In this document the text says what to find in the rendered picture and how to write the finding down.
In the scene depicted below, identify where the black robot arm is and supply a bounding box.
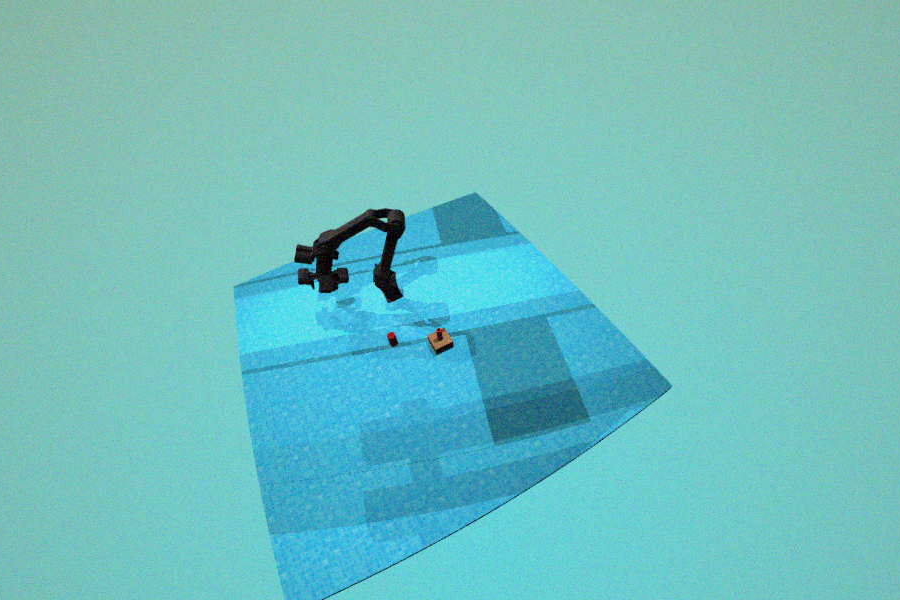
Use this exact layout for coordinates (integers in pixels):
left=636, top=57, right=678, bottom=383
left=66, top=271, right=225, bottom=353
left=294, top=208, right=406, bottom=303

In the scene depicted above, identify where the tan square block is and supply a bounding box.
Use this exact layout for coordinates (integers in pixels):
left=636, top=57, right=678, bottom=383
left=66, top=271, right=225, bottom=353
left=427, top=328, right=454, bottom=355

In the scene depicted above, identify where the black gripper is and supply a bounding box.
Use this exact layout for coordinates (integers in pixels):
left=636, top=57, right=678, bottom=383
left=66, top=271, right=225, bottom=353
left=297, top=264, right=349, bottom=289

